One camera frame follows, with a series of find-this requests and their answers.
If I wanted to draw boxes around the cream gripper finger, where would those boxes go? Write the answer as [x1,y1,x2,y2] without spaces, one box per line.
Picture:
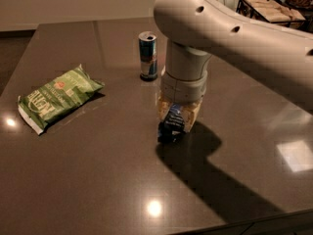
[157,103,170,122]
[182,103,201,132]

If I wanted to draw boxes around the blue rxbar blueberry wrapper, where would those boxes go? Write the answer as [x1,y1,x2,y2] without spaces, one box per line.
[157,104,185,143]

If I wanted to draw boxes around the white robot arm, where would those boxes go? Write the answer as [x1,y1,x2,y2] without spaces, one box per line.
[154,0,313,132]

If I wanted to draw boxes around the blue silver drink can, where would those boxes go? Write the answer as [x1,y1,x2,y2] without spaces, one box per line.
[138,31,157,80]

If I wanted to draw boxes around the white packets in basket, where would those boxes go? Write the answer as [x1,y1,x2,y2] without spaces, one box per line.
[244,0,305,23]

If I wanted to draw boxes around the green chip bag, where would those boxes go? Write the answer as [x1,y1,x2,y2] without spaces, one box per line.
[18,66,105,135]

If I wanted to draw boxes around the black wire basket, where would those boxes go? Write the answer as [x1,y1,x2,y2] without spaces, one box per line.
[236,0,306,29]

